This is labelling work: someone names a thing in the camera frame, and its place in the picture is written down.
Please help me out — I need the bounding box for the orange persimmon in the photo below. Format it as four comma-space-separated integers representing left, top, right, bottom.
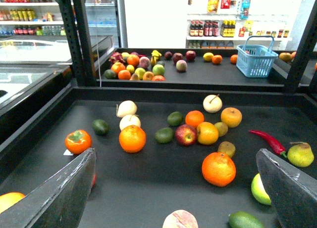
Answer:
64, 130, 92, 155

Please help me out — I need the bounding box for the large orange tangerine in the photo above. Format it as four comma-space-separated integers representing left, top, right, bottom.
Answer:
201, 152, 236, 187

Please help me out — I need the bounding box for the red round fruit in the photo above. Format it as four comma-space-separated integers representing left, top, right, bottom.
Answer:
92, 173, 97, 188

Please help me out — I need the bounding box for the far orange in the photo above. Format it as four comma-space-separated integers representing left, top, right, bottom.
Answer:
211, 55, 223, 65

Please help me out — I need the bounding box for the black metal fruit shelf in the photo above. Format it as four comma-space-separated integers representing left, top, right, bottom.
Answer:
0, 0, 317, 228

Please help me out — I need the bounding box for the red chili pepper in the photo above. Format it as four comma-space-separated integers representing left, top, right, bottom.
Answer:
249, 130, 287, 158

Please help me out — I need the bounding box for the dark green lime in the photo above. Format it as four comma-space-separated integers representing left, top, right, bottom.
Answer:
167, 111, 184, 127

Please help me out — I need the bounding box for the blue plastic basket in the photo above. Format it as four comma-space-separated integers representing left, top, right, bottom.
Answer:
236, 36, 278, 78

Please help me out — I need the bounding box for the white drinks shelf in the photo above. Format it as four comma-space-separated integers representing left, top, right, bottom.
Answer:
0, 0, 66, 38

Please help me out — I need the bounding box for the far peach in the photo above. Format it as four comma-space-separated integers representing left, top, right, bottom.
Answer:
176, 60, 187, 72

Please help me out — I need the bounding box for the orange near white pear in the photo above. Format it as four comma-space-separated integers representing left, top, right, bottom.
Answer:
185, 110, 205, 128

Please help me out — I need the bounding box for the golden yellow apple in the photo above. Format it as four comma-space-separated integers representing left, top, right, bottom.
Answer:
197, 122, 219, 145

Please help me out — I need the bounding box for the green yellow pear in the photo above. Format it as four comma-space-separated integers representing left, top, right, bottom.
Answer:
287, 141, 315, 168

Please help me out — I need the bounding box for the white sauce shelf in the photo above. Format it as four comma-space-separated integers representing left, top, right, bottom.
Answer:
185, 0, 301, 50

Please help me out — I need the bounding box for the white pear with stem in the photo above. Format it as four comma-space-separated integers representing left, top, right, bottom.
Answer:
203, 94, 222, 113

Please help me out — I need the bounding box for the yellow lemon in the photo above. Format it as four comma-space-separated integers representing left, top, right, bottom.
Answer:
203, 52, 214, 62
0, 192, 25, 213

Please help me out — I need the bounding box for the far dark red apple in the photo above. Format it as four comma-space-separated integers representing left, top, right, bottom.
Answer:
172, 52, 183, 65

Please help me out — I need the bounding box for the dark avocado left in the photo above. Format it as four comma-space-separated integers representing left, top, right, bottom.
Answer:
92, 119, 109, 136

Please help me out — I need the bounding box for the far yellow lemon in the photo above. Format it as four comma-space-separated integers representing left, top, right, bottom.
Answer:
203, 52, 214, 62

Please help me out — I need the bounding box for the small green pear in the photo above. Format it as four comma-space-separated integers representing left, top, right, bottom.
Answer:
214, 122, 228, 137

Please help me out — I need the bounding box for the white pear front left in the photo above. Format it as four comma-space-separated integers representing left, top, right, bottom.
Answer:
116, 100, 137, 118

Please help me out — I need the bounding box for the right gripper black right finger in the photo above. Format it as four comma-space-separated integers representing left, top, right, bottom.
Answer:
256, 148, 317, 228

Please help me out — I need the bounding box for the pink peach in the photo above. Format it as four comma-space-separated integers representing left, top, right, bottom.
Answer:
162, 210, 199, 228

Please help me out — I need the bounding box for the bright green apple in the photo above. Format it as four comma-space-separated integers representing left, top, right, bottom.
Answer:
251, 173, 271, 206

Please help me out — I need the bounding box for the brown kiwi fruit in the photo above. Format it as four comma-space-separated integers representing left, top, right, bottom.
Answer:
217, 141, 236, 158

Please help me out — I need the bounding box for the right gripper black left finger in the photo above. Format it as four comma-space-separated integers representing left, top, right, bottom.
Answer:
0, 148, 96, 228

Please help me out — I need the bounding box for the glass top freezer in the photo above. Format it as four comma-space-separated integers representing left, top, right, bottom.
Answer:
0, 35, 114, 109

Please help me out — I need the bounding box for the big orange centre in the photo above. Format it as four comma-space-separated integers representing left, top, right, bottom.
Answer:
119, 125, 147, 153

